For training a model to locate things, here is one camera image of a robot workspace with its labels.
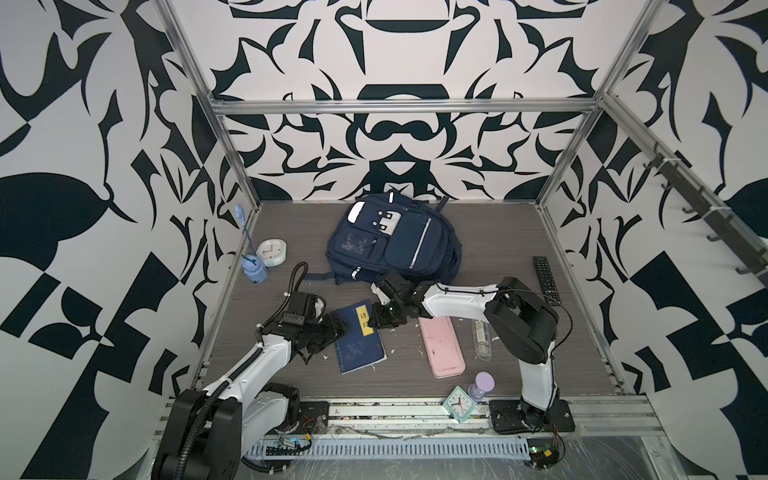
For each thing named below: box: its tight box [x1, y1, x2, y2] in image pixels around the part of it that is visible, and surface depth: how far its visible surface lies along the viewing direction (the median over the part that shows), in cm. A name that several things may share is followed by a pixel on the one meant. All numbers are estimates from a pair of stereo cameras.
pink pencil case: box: [418, 316, 467, 379], surface depth 84 cm
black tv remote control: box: [533, 256, 562, 306], surface depth 98 cm
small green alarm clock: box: [442, 385, 476, 423], surface depth 76 cm
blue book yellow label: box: [332, 299, 388, 375], surface depth 87 cm
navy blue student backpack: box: [306, 192, 463, 285], surface depth 104 cm
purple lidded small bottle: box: [468, 371, 496, 402], surface depth 73 cm
